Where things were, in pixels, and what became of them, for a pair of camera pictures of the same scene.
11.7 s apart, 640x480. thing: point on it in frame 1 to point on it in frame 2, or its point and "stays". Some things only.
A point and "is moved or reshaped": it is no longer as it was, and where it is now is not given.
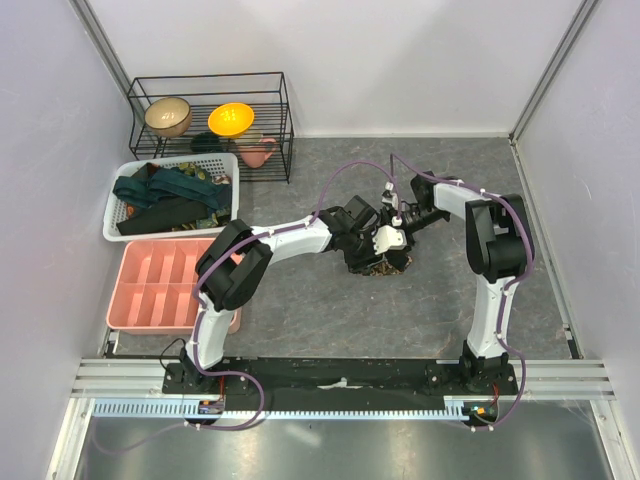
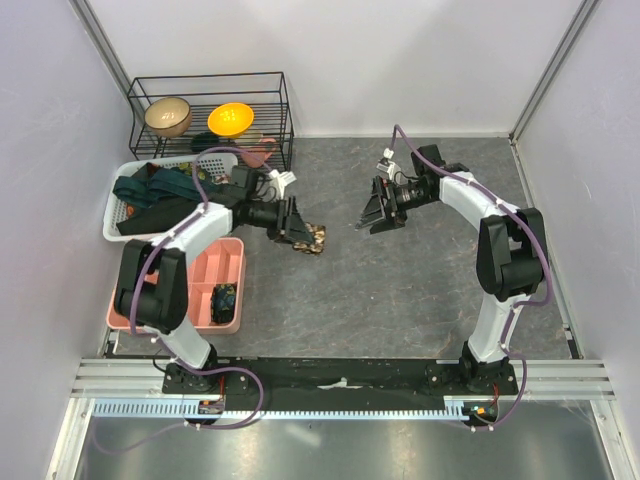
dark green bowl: x=206 y=142 stays
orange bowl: x=231 y=119 stays
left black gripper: x=360 y=266 to x=295 y=229
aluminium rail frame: x=543 y=380 stays
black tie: x=166 y=214 stays
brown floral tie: x=384 y=268 is moved or reshaped
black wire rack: x=248 y=115 stays
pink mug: x=255 y=154 stays
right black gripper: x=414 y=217 to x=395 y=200
